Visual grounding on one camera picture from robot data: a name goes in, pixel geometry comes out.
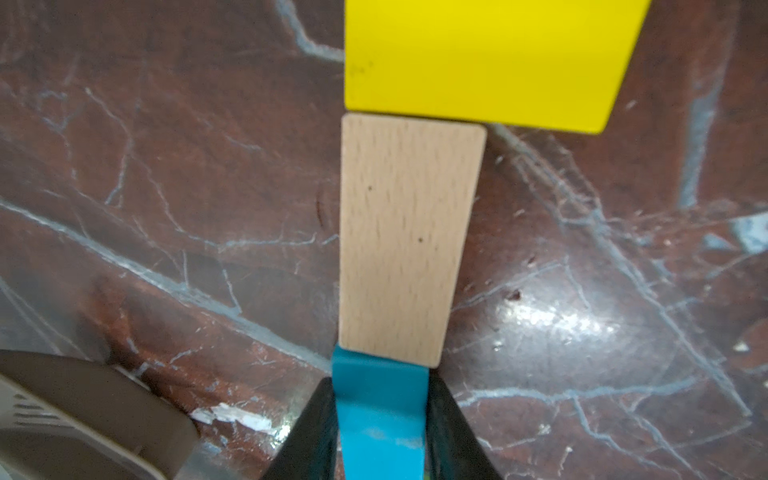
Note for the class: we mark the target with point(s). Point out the small yellow block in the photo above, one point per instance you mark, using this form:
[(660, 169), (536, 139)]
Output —
[(555, 65)]

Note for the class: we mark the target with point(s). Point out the beige wooden block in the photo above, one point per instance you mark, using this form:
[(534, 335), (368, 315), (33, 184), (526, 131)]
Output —
[(407, 191)]

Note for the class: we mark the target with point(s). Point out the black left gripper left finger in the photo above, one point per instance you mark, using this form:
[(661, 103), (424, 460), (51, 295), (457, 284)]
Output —
[(309, 451)]

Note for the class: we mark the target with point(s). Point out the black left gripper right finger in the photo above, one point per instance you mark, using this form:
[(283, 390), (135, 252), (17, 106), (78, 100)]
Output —
[(453, 450)]

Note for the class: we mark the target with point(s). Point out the teal block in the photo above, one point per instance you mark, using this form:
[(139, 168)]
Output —
[(381, 409)]

